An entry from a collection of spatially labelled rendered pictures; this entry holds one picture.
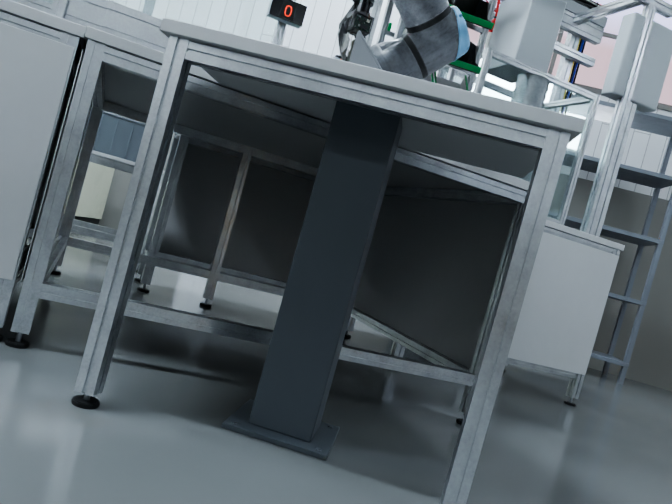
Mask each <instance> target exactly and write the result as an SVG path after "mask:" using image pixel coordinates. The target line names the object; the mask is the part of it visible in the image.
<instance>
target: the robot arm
mask: <svg viewBox="0 0 672 504"><path fill-rule="evenodd" d="M352 1H353V2H354V4H353V5H352V7H351V8H350V10H349V11H348V12H347V14H346V15H345V16H344V18H343V19H342V21H341V22H340V23H339V32H338V42H339V49H340V55H341V58H342V60H343V61H347V62H349V61H350V57H351V54H352V50H353V46H354V43H355V39H356V35H357V32H358V31H359V30H360V31H361V33H362V35H363V36H364V37H366V36H367V35H369V34H370V32H371V29H372V25H373V22H374V17H371V16H370V12H369V11H370V8H371V7H373V5H374V2H375V0H352ZM393 1H394V4H395V6H396V8H397V10H398V12H399V14H400V16H401V19H402V21H403V23H404V25H405V27H406V29H407V32H408V33H407V34H405V35H403V36H402V37H400V38H398V39H396V40H391V41H387V42H382V43H378V44H374V45H372V46H371V47H370V49H371V50H372V52H373V54H374V56H375V57H376V59H377V61H378V63H379V64H380V66H381V68H382V70H384V71H388V72H392V73H397V74H401V75H405V76H409V77H413V78H417V79H421V80H422V79H424V78H426V77H427V76H429V75H431V74H432V73H434V72H436V71H438V70H439V69H441V68H443V67H444V66H446V65H448V64H449V63H451V62H455V61H456V60H457V59H458V58H459V57H461V56H462V55H464V54H465V53H467V51H468V50H469V46H470V37H469V32H468V28H467V25H466V22H465V19H464V18H463V16H462V13H461V11H460V10H459V9H458V8H457V7H456V6H450V5H449V2H448V0H393ZM368 17H370V18H368ZM371 23H372V24H371ZM370 27H371V28H370ZM349 34H350V35H353V36H354V38H355V39H354V40H352V41H351V43H350V37H349ZM349 43H350V50H349V51H348V47H349ZM347 51H348V55H347V57H346V52H347Z"/></svg>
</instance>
